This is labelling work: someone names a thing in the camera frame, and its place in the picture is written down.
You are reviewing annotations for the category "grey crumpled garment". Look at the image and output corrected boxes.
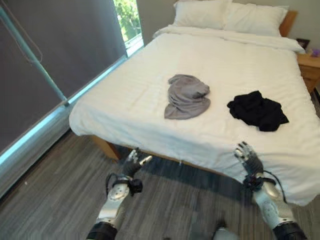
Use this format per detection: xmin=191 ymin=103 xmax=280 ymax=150
xmin=164 ymin=73 xmax=212 ymax=120

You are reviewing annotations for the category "grey roller blind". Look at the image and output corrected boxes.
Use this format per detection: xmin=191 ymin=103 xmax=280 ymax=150
xmin=0 ymin=0 xmax=127 ymax=156

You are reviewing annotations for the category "dark picture frame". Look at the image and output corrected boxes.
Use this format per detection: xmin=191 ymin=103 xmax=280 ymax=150
xmin=295 ymin=37 xmax=311 ymax=50

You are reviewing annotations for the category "white duvet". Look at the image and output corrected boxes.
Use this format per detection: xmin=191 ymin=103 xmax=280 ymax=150
xmin=68 ymin=24 xmax=320 ymax=207

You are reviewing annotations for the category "black crumpled garment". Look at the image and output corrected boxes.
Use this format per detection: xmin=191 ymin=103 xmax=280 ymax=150
xmin=226 ymin=90 xmax=290 ymax=133

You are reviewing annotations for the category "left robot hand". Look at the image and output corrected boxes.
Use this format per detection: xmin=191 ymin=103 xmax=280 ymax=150
xmin=121 ymin=147 xmax=153 ymax=177

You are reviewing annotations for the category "wooden nightstand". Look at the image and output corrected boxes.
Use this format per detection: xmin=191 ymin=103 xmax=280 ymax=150
xmin=296 ymin=52 xmax=320 ymax=95

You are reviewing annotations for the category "wooden bed frame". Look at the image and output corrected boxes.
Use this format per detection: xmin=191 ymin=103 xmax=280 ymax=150
xmin=90 ymin=9 xmax=299 ymax=177

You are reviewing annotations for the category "light blue window frame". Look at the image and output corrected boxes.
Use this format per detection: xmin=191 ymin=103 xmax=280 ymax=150
xmin=0 ymin=0 xmax=145 ymax=201

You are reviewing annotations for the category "white pillow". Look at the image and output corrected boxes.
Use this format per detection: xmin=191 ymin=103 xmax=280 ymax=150
xmin=172 ymin=0 xmax=232 ymax=30
xmin=224 ymin=2 xmax=290 ymax=37

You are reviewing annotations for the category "blind pull cord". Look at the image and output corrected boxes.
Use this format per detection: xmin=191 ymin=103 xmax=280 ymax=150
xmin=0 ymin=16 xmax=43 ymax=66

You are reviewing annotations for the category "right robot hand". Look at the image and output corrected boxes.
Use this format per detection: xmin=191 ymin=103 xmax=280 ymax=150
xmin=233 ymin=141 xmax=265 ymax=177

